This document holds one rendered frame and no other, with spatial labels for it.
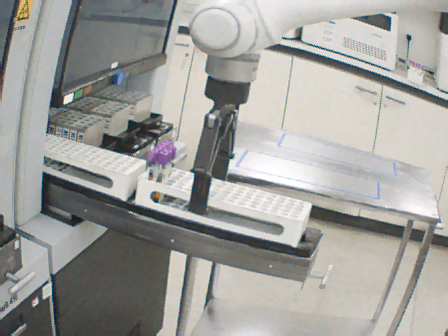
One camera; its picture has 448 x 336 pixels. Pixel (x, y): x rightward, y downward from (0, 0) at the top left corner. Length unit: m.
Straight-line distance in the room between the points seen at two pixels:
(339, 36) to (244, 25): 2.53
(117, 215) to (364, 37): 2.39
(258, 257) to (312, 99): 2.37
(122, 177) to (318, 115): 2.36
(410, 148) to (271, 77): 0.85
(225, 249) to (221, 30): 0.43
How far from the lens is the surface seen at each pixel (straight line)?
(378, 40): 3.49
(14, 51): 1.10
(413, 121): 3.53
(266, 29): 1.02
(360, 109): 3.52
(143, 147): 1.65
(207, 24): 0.98
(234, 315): 2.05
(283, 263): 1.23
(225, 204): 1.23
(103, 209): 1.30
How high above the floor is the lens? 1.29
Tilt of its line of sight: 18 degrees down
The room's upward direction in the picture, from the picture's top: 10 degrees clockwise
